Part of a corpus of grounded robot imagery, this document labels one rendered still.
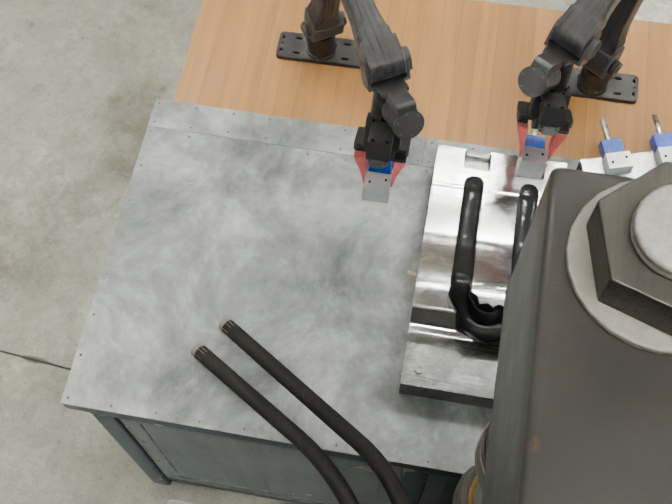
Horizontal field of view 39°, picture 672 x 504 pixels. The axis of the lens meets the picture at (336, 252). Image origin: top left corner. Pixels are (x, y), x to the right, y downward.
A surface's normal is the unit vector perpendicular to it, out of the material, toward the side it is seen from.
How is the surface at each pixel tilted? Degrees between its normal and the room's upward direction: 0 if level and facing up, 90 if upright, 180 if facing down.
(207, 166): 0
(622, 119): 0
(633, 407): 0
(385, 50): 14
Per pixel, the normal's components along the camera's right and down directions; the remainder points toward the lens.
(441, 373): -0.01, -0.44
